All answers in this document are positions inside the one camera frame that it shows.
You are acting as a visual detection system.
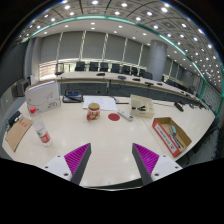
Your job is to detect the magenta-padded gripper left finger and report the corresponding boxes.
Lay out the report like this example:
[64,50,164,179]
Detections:
[42,142,92,186]

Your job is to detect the large white cardboard box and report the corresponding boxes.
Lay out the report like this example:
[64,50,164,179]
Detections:
[24,80,62,117]

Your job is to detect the row of desk microphones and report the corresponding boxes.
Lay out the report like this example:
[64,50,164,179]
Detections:
[96,72,164,87]

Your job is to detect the row of black office chairs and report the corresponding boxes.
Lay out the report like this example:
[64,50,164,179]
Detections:
[74,61,154,80]

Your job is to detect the clear red-capped water bottle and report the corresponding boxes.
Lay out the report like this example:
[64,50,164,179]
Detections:
[29,106,53,147]

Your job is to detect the white paper sheets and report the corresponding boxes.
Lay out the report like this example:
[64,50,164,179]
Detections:
[82,95,118,112]

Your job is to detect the black pouch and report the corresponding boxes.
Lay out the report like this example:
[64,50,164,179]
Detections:
[62,90,84,104]

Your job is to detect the brown kraft paper envelope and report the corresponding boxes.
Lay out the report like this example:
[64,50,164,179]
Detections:
[5,116,34,153]

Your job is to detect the white power strip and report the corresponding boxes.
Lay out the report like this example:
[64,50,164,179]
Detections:
[117,109,134,122]

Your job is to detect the open red-lidded cardboard box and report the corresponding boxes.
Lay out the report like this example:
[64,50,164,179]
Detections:
[151,116,193,158]

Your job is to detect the long curved conference desk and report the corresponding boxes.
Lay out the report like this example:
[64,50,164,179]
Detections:
[56,71,209,108]

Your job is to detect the flat round red coaster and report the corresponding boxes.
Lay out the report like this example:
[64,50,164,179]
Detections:
[107,112,121,122]

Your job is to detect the black desk microphone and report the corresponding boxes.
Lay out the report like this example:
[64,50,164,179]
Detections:
[173,101,185,113]

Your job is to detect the red and cream mug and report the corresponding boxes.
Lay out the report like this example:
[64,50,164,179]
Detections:
[86,102,101,122]

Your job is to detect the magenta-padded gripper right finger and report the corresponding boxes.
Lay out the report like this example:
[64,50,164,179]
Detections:
[131,143,184,186]

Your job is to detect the round ceiling lights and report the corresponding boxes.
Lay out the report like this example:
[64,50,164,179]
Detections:
[19,0,221,68]

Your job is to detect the black flat device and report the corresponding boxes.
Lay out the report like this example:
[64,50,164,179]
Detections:
[6,110,23,128]

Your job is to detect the grey box monitor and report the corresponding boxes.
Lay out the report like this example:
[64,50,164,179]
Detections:
[15,79,31,98]

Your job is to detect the small open white box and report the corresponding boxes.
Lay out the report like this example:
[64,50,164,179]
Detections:
[129,94,156,119]

